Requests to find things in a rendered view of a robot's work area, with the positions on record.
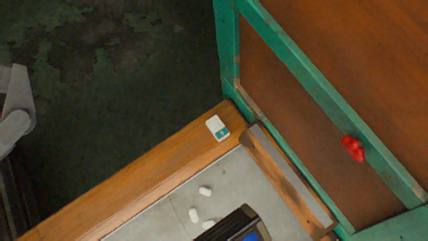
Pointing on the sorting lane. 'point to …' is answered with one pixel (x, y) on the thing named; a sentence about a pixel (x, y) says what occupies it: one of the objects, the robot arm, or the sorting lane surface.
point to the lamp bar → (237, 227)
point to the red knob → (354, 148)
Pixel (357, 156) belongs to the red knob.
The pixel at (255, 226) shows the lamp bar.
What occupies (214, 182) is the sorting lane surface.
